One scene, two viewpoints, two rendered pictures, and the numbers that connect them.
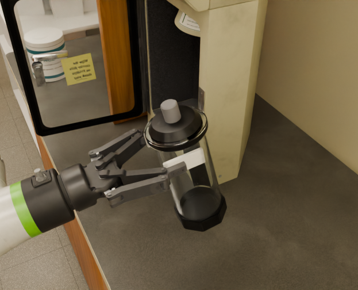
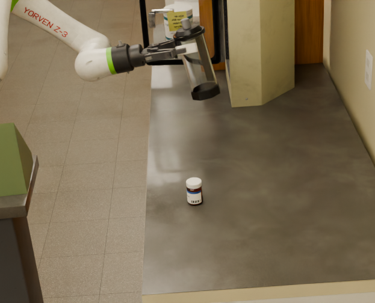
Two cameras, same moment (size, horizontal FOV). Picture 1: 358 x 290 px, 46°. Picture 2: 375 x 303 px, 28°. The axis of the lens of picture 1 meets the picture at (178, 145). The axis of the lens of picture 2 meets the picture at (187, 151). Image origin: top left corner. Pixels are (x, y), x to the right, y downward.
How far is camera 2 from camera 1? 1.93 m
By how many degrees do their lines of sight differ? 26
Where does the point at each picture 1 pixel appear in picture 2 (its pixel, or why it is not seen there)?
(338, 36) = (348, 14)
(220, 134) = (242, 64)
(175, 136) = (182, 33)
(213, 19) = not seen: outside the picture
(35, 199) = (115, 52)
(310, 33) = (343, 14)
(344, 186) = (331, 119)
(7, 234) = (100, 64)
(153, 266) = (177, 128)
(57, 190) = (125, 49)
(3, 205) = (102, 52)
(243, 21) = not seen: outside the picture
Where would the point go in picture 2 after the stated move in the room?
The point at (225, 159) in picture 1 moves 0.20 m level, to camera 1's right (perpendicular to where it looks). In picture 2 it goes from (249, 85) to (303, 92)
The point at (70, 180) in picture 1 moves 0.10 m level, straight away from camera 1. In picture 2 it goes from (132, 47) to (138, 37)
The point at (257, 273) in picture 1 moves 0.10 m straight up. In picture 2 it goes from (233, 140) to (232, 113)
